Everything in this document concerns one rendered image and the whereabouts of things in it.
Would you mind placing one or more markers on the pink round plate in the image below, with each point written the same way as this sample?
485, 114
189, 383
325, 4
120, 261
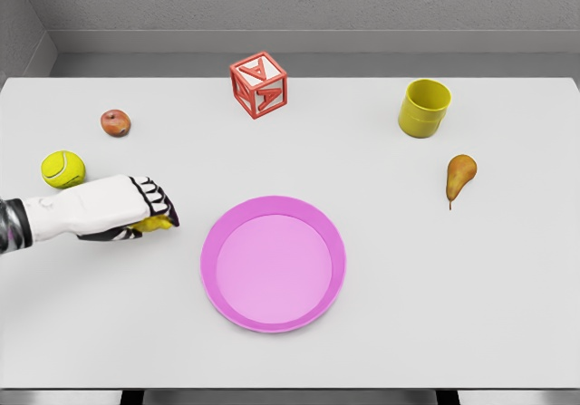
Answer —
273, 264

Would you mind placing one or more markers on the brown-yellow pear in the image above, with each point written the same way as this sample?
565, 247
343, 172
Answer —
459, 175

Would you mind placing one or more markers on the red apple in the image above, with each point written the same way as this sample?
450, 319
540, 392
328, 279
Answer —
115, 122

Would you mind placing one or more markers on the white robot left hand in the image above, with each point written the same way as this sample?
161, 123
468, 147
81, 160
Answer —
109, 203

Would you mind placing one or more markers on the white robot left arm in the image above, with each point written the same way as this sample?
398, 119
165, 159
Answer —
31, 219

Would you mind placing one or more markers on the yellow-green tennis ball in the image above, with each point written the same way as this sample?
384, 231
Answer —
63, 169

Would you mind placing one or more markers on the yellow lemon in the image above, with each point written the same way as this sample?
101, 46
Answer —
154, 224

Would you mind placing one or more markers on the yellow cup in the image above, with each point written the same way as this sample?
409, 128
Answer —
424, 108

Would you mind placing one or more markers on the red letter block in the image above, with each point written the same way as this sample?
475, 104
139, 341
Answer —
259, 85

